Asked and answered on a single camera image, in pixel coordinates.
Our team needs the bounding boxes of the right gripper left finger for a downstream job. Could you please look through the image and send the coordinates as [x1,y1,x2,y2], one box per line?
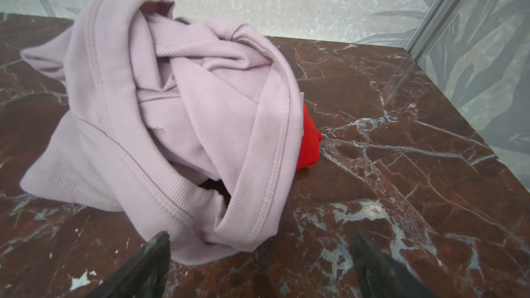
[87,231,171,298]

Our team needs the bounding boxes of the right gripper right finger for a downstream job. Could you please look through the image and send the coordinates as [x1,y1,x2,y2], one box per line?
[350,233,436,298]

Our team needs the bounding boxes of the red cloth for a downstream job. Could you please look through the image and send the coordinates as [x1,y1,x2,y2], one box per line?
[296,105,322,170]

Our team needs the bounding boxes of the light lilac cloth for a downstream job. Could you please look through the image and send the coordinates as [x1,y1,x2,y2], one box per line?
[20,0,304,265]

